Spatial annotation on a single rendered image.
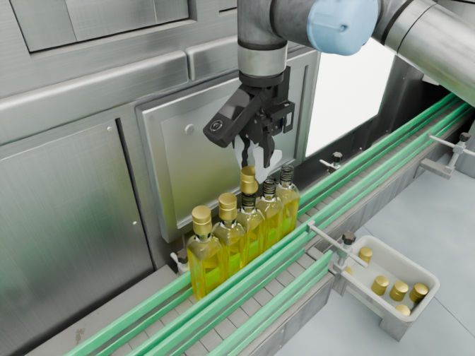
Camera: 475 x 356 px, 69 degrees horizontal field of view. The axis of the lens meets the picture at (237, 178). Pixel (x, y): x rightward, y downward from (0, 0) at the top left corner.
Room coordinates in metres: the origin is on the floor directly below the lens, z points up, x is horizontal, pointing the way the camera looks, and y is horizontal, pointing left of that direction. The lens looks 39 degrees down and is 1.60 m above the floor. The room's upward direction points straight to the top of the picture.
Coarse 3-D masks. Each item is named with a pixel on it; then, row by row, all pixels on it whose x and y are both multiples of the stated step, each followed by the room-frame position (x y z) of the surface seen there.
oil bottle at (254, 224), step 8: (240, 208) 0.52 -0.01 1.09; (256, 208) 0.52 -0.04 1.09; (240, 216) 0.50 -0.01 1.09; (248, 216) 0.49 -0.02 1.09; (256, 216) 0.50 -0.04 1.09; (248, 224) 0.48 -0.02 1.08; (256, 224) 0.49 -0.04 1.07; (264, 224) 0.51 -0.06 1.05; (248, 232) 0.48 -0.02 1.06; (256, 232) 0.49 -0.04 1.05; (248, 240) 0.48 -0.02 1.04; (256, 240) 0.49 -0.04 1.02; (248, 248) 0.48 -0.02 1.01; (256, 248) 0.49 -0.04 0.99; (248, 256) 0.48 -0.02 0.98; (256, 256) 0.49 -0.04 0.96
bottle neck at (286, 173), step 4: (284, 168) 0.60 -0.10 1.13; (288, 168) 0.60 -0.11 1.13; (292, 168) 0.59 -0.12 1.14; (280, 172) 0.59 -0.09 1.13; (284, 172) 0.58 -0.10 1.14; (288, 172) 0.58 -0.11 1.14; (292, 172) 0.58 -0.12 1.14; (280, 176) 0.59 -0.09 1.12; (284, 176) 0.58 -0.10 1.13; (288, 176) 0.58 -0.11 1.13; (292, 176) 0.58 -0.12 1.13; (280, 180) 0.59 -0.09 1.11; (284, 180) 0.58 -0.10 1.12; (288, 180) 0.58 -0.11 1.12; (292, 180) 0.59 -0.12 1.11; (280, 184) 0.58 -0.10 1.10; (284, 184) 0.58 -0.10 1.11; (288, 184) 0.58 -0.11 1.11; (284, 188) 0.58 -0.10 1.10; (288, 188) 0.58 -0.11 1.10
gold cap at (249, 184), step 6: (246, 168) 0.52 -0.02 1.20; (252, 168) 0.52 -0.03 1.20; (240, 174) 0.51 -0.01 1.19; (246, 174) 0.50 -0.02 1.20; (252, 174) 0.50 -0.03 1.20; (240, 180) 0.51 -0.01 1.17; (246, 180) 0.50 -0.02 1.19; (252, 180) 0.50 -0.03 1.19; (240, 186) 0.51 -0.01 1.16; (246, 186) 0.50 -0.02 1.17; (252, 186) 0.50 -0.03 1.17; (246, 192) 0.50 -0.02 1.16; (252, 192) 0.50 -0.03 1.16
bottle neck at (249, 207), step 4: (244, 196) 0.50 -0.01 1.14; (248, 196) 0.50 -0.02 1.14; (252, 196) 0.50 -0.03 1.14; (244, 200) 0.50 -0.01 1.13; (248, 200) 0.50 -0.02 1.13; (252, 200) 0.50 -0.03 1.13; (244, 204) 0.50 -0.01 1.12; (248, 204) 0.50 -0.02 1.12; (252, 204) 0.50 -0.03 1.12; (244, 208) 0.50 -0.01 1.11; (248, 208) 0.50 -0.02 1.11; (252, 208) 0.50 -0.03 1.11; (244, 212) 0.50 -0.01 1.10; (248, 212) 0.50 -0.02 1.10; (252, 212) 0.50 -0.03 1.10
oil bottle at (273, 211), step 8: (256, 200) 0.55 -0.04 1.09; (280, 200) 0.55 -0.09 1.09; (264, 208) 0.52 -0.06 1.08; (272, 208) 0.52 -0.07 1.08; (280, 208) 0.54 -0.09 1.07; (264, 216) 0.52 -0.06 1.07; (272, 216) 0.52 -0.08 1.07; (280, 216) 0.54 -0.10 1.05; (272, 224) 0.52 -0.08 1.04; (280, 224) 0.54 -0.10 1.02; (264, 232) 0.51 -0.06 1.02; (272, 232) 0.52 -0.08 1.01; (280, 232) 0.54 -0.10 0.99; (264, 240) 0.51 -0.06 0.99; (272, 240) 0.52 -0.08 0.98; (264, 248) 0.51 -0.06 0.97
